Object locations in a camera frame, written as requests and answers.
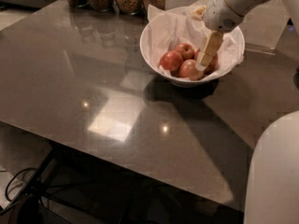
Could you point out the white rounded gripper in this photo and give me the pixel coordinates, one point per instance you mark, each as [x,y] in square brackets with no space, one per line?
[219,14]

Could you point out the white ceramic bowl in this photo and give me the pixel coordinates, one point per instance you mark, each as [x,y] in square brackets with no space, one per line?
[236,44]

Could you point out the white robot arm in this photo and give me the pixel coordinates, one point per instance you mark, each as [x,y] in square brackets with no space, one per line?
[272,195]

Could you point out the red apple back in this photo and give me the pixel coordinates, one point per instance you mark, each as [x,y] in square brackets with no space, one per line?
[185,50]

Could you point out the red yellow apple front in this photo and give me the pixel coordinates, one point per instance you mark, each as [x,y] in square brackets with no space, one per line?
[188,70]

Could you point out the clear acrylic sign holder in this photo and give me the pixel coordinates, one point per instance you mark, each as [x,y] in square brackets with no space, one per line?
[263,27]

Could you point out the black table leg frame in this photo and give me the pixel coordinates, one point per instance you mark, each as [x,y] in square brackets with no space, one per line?
[71,187]

